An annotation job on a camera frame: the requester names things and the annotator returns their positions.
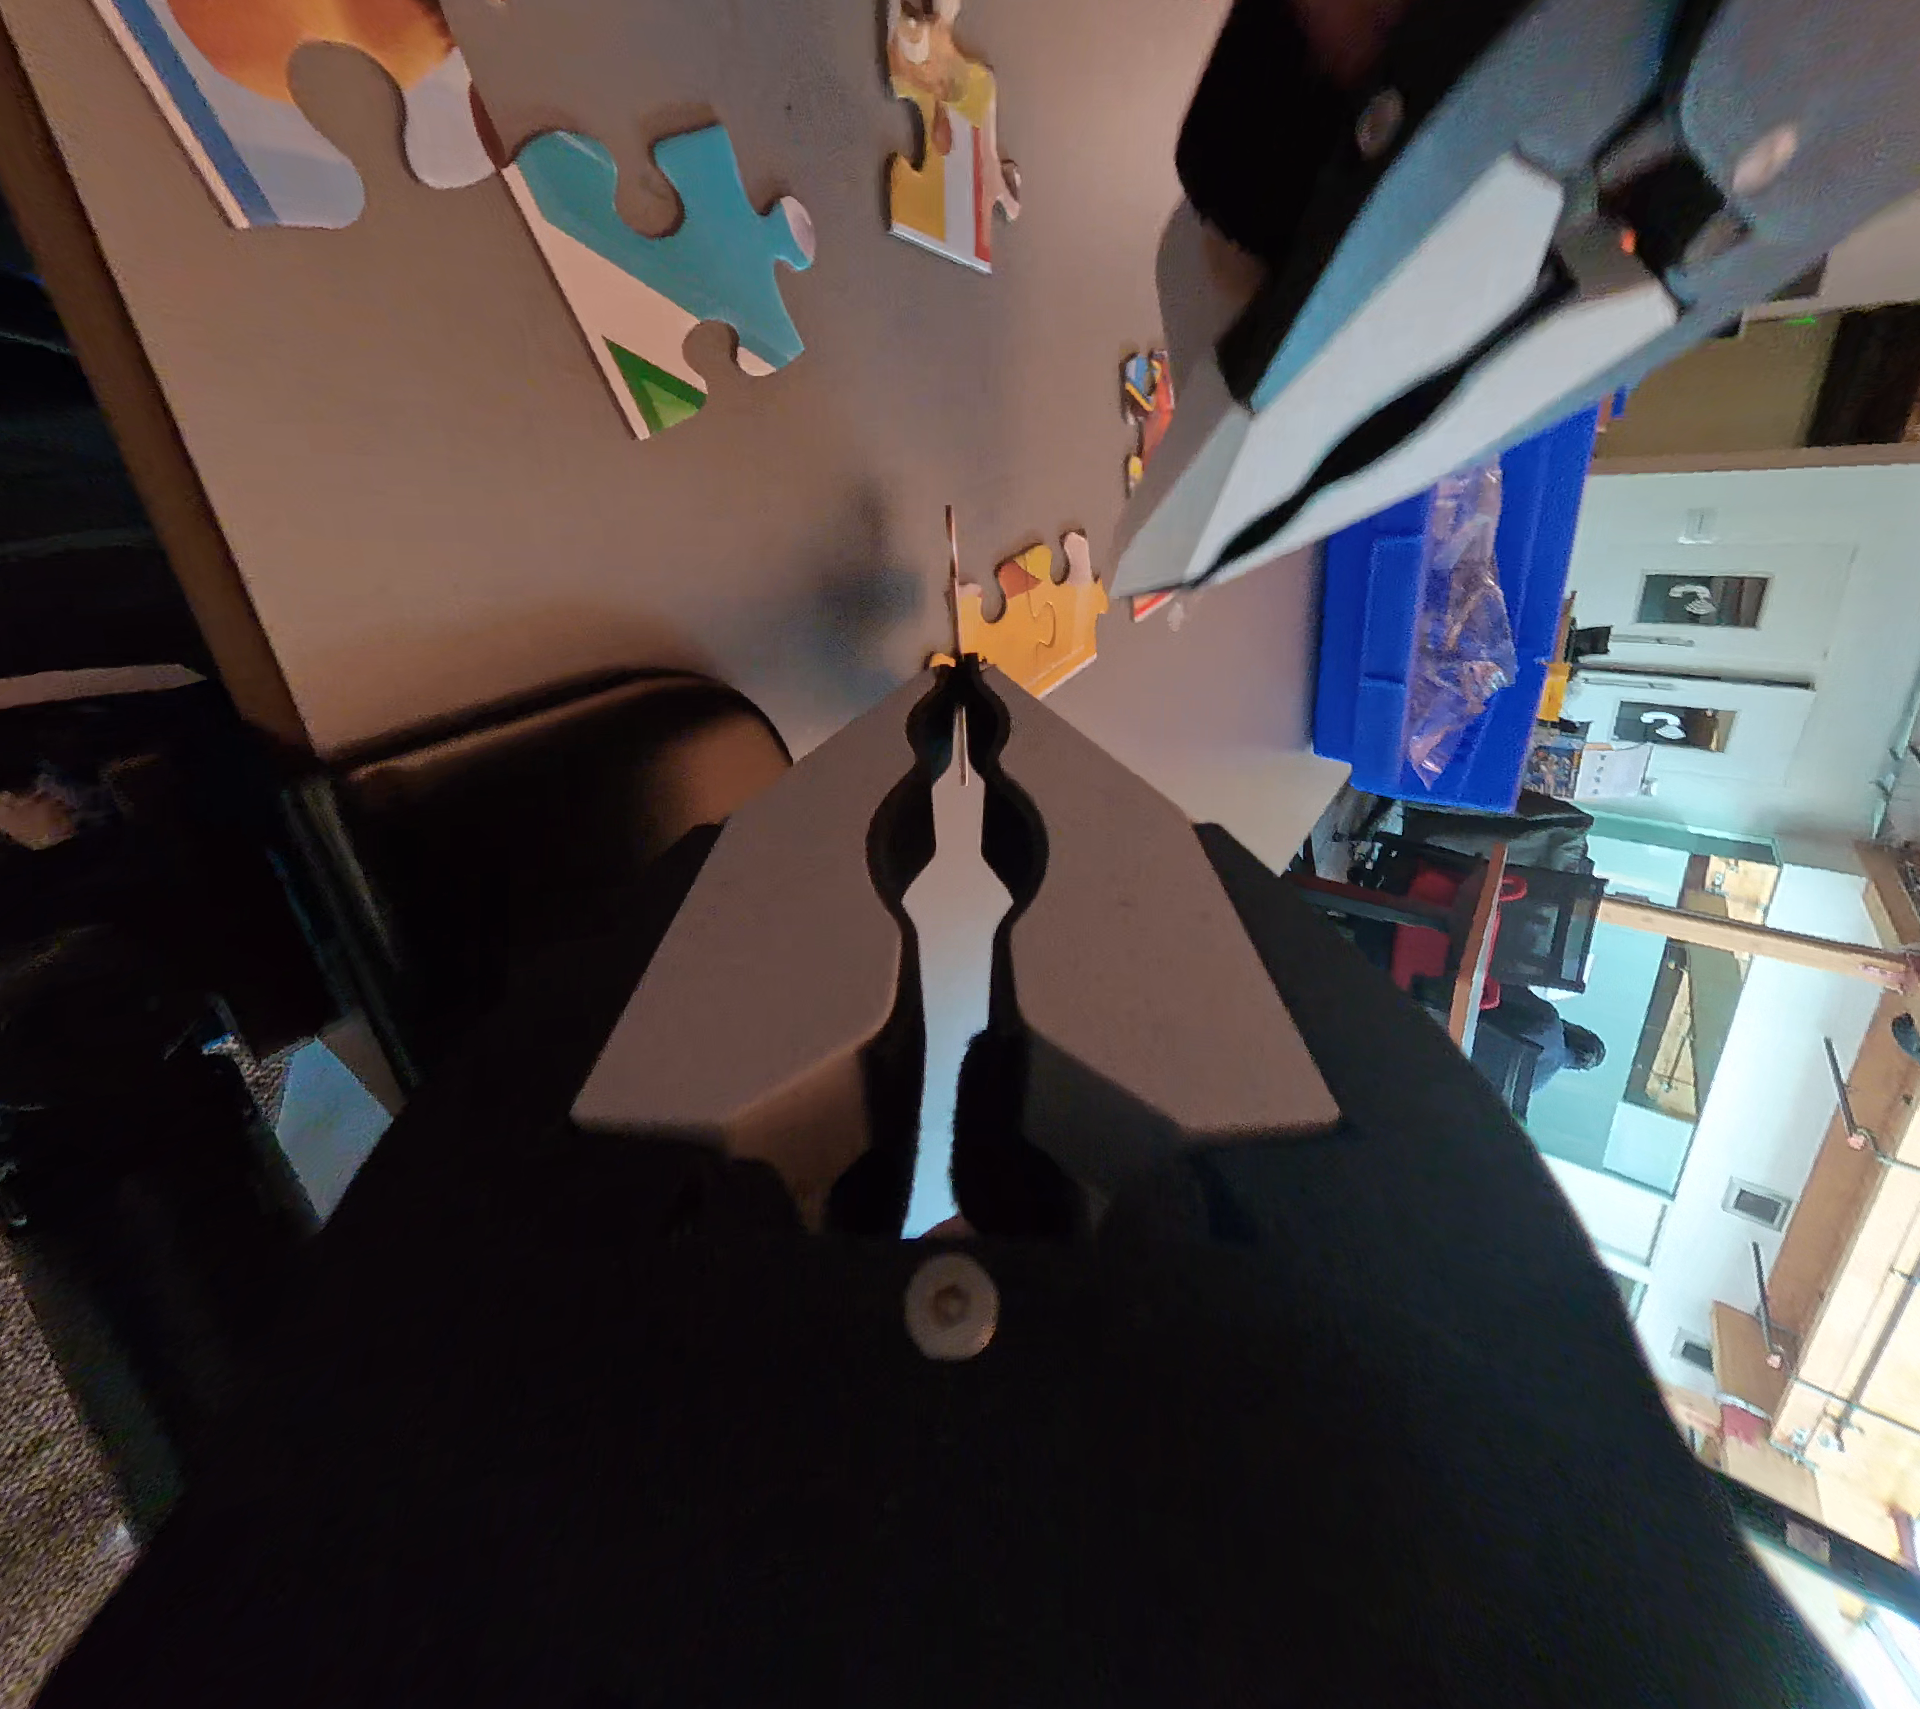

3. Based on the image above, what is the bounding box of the black chair armrest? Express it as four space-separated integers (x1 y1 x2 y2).
323 668 795 934

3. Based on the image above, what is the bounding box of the teal green corner puzzle piece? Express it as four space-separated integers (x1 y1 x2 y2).
503 118 818 441

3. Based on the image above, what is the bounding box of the blue orange small puzzle piece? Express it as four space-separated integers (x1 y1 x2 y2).
1122 350 1182 497

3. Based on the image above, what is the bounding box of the clear plastic bag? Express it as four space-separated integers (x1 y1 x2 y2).
1400 463 1522 792

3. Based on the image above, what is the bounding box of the red black chair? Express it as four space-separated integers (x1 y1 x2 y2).
1296 819 1594 1007

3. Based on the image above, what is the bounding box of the blue plastic bin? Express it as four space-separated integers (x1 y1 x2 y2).
1308 405 1602 815

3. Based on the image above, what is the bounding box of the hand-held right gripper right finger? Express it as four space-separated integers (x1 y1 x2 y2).
955 658 1345 1239

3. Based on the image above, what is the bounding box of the grey desk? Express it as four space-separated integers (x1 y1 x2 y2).
0 0 1354 860

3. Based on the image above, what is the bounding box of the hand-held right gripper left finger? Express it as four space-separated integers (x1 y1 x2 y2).
573 660 962 1239

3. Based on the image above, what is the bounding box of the yellow border puzzle section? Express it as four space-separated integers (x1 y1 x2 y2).
955 527 1111 699

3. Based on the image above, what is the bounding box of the white cabinet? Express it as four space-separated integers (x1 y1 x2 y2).
1558 455 1920 841

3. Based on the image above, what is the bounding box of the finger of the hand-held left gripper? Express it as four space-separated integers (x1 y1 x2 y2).
1111 153 1575 601
1199 246 1685 591

